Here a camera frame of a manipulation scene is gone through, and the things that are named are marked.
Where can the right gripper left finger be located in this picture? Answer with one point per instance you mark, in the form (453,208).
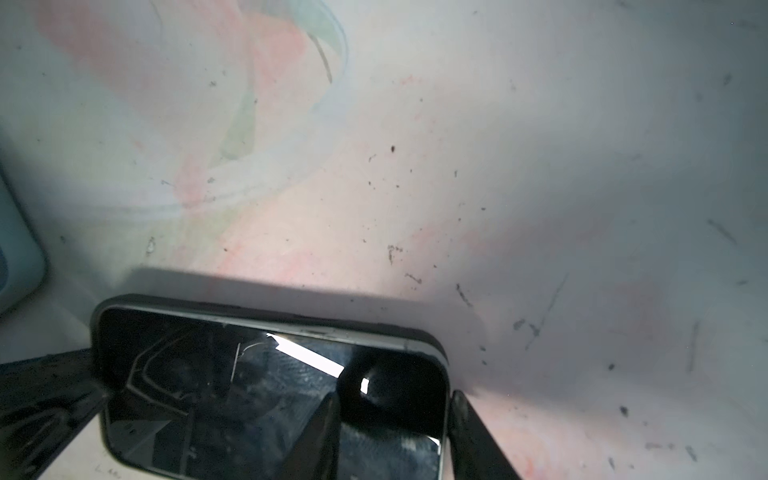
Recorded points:
(315,454)

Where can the white phone case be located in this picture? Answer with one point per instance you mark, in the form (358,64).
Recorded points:
(180,390)

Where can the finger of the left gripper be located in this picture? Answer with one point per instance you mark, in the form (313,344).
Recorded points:
(45,403)

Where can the black phone case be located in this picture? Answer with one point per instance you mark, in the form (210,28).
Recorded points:
(270,312)

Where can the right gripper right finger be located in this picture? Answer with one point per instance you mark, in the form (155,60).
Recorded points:
(475,455)

